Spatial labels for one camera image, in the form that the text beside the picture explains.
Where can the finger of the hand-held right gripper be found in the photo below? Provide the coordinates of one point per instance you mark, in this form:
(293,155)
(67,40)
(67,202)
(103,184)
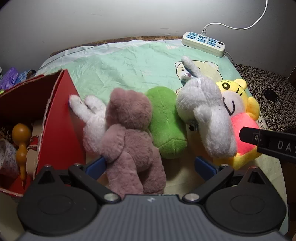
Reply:
(248,136)

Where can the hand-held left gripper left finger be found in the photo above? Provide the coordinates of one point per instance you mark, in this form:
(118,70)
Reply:
(96,166)

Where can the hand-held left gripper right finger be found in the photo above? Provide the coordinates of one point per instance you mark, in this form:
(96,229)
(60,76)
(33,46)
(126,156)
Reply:
(204,167)

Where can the yellow tiger plush toy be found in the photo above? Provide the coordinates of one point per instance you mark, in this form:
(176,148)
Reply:
(242,120)

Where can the mauve teddy bear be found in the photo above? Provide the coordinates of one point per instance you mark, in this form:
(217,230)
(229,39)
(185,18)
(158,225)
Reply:
(129,143)

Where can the white plush toy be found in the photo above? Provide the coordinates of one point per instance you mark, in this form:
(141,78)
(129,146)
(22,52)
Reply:
(92,125)

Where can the red cardboard box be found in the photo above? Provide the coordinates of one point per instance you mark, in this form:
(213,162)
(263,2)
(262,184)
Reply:
(62,129)

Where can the grey plush rabbit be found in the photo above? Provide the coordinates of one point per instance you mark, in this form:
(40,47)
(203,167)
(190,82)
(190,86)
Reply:
(208,102)

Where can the green plush toy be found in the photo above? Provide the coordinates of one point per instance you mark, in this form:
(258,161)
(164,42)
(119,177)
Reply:
(164,122)

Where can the wooden gourd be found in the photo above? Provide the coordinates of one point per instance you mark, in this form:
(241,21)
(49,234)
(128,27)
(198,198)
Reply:
(21,133)

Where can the white power strip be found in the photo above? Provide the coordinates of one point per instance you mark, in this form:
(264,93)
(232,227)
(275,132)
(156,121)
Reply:
(203,42)

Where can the bear print bed sheet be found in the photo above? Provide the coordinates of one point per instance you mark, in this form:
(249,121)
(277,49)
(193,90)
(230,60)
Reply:
(120,64)

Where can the blue patterned packet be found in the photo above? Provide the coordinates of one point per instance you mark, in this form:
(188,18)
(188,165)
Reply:
(23,76)

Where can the purple packet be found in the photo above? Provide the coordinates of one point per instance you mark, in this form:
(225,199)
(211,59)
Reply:
(9,77)

